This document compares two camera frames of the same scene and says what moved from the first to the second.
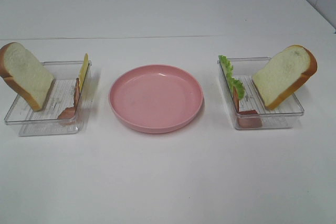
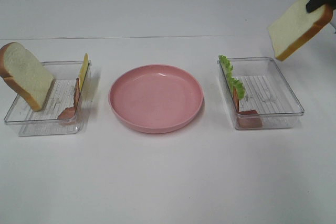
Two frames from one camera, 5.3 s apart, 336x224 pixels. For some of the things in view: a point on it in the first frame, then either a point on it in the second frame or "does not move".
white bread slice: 284,75 → 297,25
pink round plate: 156,98 does not move
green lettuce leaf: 228,68 does not move
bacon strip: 246,119 does not move
